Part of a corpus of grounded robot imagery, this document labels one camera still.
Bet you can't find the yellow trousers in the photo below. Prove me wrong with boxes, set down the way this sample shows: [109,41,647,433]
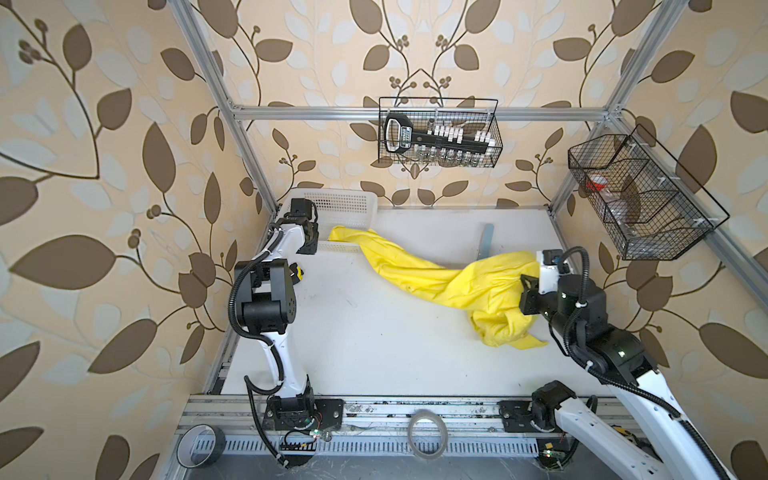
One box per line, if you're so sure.
[329,226,548,350]

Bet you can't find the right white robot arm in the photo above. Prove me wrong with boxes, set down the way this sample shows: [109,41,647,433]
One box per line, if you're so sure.
[520,247,733,479]

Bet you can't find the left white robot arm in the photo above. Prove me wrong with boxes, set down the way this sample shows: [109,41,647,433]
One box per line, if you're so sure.
[227,198,319,399]

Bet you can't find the white plastic basket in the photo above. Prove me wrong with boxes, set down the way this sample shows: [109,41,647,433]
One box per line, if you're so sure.
[279,188,378,254]

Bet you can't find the light blue block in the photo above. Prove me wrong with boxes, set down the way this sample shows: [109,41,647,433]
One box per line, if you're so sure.
[477,223,495,260]

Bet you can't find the red white cup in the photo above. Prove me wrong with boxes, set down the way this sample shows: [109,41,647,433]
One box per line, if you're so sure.
[584,174,608,193]

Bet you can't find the black socket set holder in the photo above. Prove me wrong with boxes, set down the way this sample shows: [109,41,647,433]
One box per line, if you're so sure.
[378,111,503,155]

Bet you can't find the clear tape roll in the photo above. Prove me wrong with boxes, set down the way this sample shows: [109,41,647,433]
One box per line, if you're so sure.
[406,409,450,461]

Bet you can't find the black tape roll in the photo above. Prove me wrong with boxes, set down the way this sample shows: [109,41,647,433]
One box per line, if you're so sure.
[176,424,227,469]

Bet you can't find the side black wire basket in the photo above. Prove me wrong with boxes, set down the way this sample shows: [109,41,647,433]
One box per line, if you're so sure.
[568,125,730,261]

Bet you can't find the back black wire basket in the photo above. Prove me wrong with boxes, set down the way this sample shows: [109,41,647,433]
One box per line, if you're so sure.
[378,96,504,168]

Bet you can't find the aluminium frame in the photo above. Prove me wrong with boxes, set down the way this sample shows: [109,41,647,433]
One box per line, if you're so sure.
[167,1,767,479]

